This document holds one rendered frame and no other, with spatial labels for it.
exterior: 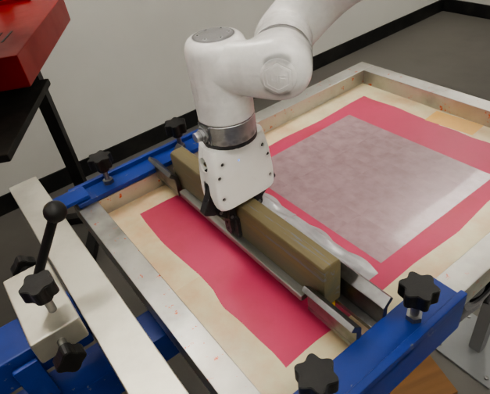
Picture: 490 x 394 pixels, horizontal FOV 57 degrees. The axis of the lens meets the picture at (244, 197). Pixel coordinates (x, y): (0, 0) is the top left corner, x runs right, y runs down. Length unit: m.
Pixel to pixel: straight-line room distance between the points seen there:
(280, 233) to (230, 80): 0.21
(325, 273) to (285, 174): 0.36
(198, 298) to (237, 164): 0.21
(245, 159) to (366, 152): 0.38
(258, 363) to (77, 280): 0.26
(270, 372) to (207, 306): 0.14
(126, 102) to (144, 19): 0.48
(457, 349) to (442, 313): 1.21
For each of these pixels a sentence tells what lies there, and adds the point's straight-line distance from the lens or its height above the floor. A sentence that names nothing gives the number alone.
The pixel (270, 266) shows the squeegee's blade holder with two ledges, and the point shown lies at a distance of 0.65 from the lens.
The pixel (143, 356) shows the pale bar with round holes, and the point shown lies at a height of 1.04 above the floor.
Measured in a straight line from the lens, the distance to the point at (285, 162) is 0.92.
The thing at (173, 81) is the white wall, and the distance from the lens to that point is 2.93.
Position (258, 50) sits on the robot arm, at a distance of 0.51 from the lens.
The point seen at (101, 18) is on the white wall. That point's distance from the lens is 2.66.
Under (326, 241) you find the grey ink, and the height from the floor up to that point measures 0.96.
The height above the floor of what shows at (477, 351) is 0.01.
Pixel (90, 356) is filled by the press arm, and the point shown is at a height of 0.92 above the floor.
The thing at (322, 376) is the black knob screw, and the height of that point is 1.06.
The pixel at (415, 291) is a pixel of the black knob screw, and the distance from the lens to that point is 0.55.
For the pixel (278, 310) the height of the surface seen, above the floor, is 0.95.
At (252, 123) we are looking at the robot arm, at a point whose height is 1.19.
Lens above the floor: 1.48
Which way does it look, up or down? 38 degrees down
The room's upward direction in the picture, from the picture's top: 9 degrees counter-clockwise
